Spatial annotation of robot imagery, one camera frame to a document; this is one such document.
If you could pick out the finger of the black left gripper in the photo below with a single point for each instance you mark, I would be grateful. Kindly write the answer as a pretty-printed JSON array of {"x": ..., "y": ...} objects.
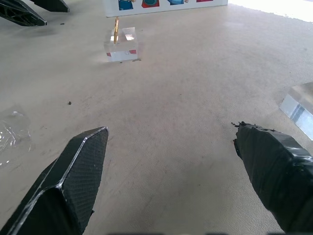
[
  {"x": 52, "y": 5},
  {"x": 22, "y": 14}
]

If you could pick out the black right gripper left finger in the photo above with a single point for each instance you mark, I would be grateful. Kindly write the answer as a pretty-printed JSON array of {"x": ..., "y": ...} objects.
[{"x": 73, "y": 176}]

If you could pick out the taped black right gripper right finger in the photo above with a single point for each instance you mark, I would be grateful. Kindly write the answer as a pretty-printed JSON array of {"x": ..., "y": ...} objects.
[{"x": 276, "y": 176}]

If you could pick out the gold pin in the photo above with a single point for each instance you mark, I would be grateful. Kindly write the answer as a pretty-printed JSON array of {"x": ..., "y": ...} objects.
[{"x": 116, "y": 30}]

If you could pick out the crumpled clear plastic wrap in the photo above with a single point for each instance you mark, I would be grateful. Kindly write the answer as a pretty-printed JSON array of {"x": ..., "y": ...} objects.
[{"x": 13, "y": 137}]

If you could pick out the white board with cartoon figures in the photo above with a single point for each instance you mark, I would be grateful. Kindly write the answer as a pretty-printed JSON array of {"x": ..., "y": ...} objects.
[{"x": 166, "y": 7}]

